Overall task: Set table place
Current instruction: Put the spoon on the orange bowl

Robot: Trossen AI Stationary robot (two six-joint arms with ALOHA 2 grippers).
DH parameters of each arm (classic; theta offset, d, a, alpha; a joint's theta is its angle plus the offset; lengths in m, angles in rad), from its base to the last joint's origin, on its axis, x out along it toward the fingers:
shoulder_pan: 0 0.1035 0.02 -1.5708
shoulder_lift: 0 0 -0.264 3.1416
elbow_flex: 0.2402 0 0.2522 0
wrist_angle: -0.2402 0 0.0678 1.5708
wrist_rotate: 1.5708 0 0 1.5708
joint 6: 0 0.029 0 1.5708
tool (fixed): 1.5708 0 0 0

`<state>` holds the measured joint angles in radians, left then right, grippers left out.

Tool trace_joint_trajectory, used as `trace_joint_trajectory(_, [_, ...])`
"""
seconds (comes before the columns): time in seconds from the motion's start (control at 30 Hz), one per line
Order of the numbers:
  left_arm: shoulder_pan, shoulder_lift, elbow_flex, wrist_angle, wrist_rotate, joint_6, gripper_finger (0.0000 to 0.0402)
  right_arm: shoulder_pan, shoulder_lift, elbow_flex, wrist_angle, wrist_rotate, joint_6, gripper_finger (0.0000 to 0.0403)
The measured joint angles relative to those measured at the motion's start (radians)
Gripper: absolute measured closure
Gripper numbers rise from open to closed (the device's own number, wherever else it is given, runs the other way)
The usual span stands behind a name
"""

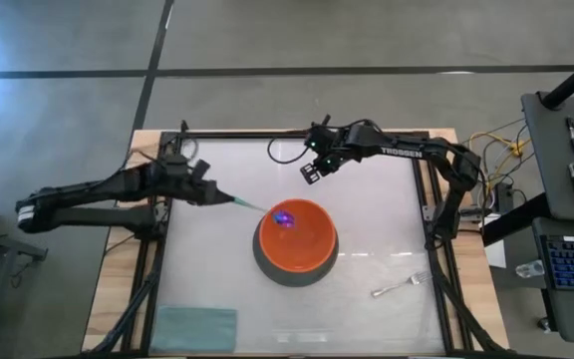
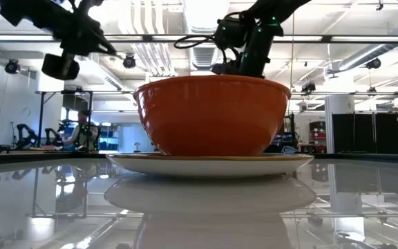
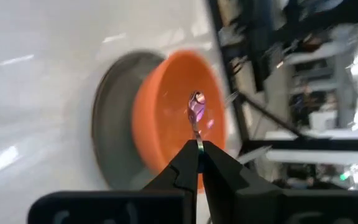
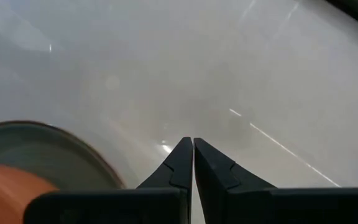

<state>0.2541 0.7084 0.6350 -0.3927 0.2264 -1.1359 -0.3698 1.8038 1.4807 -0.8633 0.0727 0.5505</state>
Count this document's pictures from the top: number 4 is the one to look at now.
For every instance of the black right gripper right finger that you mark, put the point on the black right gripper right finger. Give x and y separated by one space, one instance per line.
228 202

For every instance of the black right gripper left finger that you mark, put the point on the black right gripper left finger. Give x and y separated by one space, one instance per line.
169 205

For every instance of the grey-green round plate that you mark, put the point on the grey-green round plate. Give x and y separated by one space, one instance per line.
42 149

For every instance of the orange bowl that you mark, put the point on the orange bowl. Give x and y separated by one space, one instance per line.
2 193

